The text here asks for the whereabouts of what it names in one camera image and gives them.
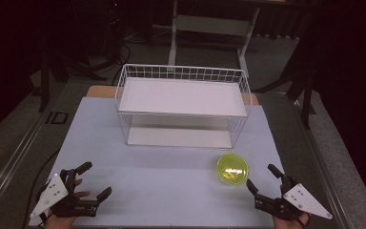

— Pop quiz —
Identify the black cable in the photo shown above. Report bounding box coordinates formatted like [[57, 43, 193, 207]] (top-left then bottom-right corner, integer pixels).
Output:
[[21, 149, 61, 229]]

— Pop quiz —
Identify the person's right hand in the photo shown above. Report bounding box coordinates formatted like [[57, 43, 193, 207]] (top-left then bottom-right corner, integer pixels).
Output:
[[272, 211, 312, 229]]

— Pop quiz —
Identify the bundle of black cables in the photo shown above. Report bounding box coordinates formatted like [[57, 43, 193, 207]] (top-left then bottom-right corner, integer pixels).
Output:
[[85, 31, 132, 82]]

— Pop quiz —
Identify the white wire shelf rack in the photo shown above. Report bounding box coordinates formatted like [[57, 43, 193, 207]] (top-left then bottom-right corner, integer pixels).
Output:
[[114, 63, 254, 150]]

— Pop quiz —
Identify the pale table mat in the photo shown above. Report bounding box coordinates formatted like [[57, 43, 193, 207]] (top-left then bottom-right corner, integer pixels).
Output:
[[28, 94, 287, 228]]

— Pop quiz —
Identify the white metal stand frame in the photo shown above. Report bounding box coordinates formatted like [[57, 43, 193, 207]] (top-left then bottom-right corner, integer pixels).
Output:
[[167, 0, 261, 77]]

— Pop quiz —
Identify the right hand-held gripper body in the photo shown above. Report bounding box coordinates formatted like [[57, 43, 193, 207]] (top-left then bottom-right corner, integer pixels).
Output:
[[254, 175, 334, 221]]

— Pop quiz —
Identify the black stand leg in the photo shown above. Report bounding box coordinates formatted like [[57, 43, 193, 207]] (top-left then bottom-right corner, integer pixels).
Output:
[[300, 60, 315, 130]]

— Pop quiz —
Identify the aluminium rail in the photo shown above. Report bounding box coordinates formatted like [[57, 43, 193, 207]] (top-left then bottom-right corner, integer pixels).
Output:
[[0, 94, 63, 211], [289, 94, 356, 229]]

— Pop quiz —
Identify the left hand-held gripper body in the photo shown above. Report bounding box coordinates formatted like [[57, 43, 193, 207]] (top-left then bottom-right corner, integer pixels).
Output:
[[30, 169, 98, 220]]

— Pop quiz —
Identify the yellow-green plastic bowl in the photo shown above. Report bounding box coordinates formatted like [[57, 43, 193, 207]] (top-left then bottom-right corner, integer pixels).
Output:
[[215, 152, 250, 186]]

